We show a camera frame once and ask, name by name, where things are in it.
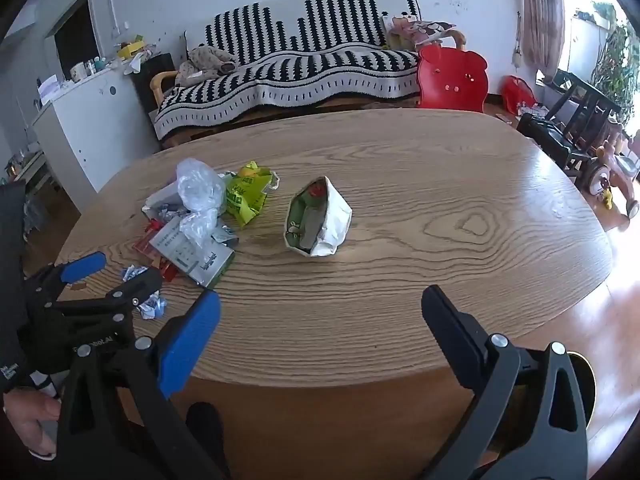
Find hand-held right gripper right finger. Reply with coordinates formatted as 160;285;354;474
421;284;591;480

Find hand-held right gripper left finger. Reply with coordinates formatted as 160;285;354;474
56;290;231;480

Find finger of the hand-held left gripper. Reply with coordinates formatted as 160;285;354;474
22;251;107;307
52;267;164;331

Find white paper bag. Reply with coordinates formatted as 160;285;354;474
284;176;353;258

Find person's left hand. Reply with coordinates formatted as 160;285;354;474
1;386;63;460

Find red snack wrapper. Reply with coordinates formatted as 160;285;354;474
133;220;179;282

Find white and green carton box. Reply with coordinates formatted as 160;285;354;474
150;215;236;290

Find crumpled clear plastic wrap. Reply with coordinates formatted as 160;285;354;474
179;209;219;252

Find crumpled white paper packet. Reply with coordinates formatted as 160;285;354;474
142;185;185;222

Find clear plastic bag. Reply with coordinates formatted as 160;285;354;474
175;157;228;212

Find yellow-green snack bag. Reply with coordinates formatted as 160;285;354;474
222;161;281;228

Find white cabinet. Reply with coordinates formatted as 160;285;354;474
32;66;162;195

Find grey bottle with red cap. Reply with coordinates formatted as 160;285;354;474
298;183;328;252

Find white papers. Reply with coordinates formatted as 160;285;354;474
37;74;62;107

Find wooden sofa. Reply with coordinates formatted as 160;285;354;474
149;0;468;150

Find black panel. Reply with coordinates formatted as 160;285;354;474
131;52;176;117

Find toy ride-on car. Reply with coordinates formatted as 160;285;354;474
581;130;640;221

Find brown plush toy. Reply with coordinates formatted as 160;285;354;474
175;45;239;89

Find red plastic stool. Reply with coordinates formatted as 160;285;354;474
501;75;539;116

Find red bear-shaped chair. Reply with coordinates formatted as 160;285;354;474
416;44;489;113

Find black wooden chair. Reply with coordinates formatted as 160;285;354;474
516;71;624;177

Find black and white striped blanket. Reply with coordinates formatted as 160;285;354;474
152;0;423;142

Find cartoon printed cushion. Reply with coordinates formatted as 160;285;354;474
382;14;457;51

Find green potted plants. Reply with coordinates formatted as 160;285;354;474
589;2;640;117

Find patterned curtain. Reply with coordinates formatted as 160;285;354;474
520;0;567;82

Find door frame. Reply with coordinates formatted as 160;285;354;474
44;0;103;73

